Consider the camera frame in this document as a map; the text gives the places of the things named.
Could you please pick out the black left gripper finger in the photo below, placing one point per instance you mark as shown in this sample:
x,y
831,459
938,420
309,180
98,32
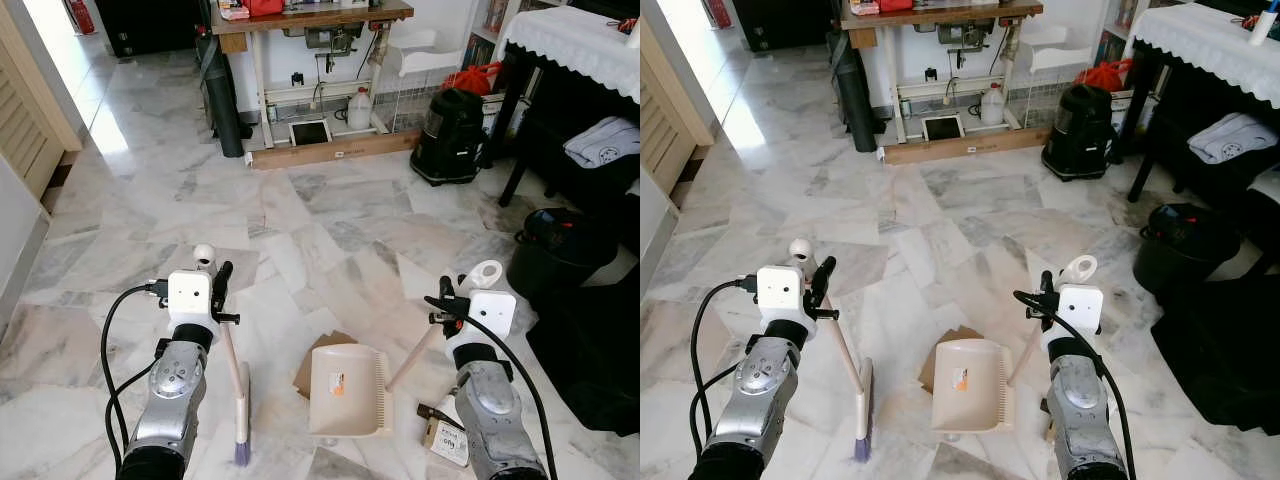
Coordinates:
x,y
824,272
223,278

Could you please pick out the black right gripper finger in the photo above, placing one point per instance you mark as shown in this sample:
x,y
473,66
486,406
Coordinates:
x,y
447,287
1047,280

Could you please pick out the wooden broom purple bristles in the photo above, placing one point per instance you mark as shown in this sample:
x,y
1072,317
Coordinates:
x,y
235,375
855,372

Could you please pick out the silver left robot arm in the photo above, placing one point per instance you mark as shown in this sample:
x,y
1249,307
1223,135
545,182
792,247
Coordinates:
x,y
758,385
172,385

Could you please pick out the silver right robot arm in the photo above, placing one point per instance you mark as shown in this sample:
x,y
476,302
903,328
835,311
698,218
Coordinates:
x,y
492,400
1080,400

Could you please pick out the brown cardboard scrap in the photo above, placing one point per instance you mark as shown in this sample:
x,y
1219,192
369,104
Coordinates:
x,y
303,375
928,365

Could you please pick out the black round container red marks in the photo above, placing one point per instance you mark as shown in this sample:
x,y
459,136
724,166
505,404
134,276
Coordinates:
x,y
1180,245
555,255

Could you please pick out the black cloth heap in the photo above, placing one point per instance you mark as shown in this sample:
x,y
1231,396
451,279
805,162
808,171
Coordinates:
x,y
590,360
1225,350

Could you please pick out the black canister vacuum cleaner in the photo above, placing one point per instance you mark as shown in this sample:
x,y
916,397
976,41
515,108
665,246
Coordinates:
x,y
450,135
1080,130

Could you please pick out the long flat cardboard box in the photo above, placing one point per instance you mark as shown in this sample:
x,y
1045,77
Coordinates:
x,y
335,148
965,145

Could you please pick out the white framed tablet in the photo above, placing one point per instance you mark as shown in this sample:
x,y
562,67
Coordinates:
x,y
310,132
943,128

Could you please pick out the black rolled mat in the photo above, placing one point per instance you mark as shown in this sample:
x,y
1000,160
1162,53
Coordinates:
x,y
220,100
852,95

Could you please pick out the white plastic jug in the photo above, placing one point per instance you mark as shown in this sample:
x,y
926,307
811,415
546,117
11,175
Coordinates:
x,y
359,112
992,107

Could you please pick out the red plastic bag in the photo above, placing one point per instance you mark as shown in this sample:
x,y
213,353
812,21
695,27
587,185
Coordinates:
x,y
1105,75
472,78

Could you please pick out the folded grey cloth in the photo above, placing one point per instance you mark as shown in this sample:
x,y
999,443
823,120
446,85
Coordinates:
x,y
605,142
1232,138

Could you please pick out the light wooden louvre door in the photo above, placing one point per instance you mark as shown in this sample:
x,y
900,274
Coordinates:
x,y
665,125
25,110

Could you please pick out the grey sewing machine motor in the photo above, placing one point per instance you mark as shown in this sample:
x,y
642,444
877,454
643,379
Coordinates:
x,y
333,40
965,33

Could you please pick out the black low cabinet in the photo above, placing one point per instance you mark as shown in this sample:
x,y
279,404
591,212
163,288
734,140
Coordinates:
x,y
150,25

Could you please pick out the table with white lace cloth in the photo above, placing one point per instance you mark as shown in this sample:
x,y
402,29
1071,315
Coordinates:
x,y
570,45
1200,45

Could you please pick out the wooden sewing machine table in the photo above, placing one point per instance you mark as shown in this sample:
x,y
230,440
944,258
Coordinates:
x,y
940,13
310,17

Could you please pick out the red fire extinguisher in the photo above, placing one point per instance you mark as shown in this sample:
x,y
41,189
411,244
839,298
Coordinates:
x,y
716,12
82,15

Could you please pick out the white bottle blue cap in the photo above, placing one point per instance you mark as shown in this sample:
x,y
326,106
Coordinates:
x,y
1264,22

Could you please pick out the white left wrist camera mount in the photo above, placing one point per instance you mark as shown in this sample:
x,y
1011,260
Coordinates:
x,y
780,292
188,295

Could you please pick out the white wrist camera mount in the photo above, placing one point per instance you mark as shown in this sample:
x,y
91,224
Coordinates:
x,y
780,292
1082,308
188,295
493,313

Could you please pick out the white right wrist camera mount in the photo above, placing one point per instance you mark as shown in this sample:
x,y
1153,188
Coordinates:
x,y
1082,308
493,313

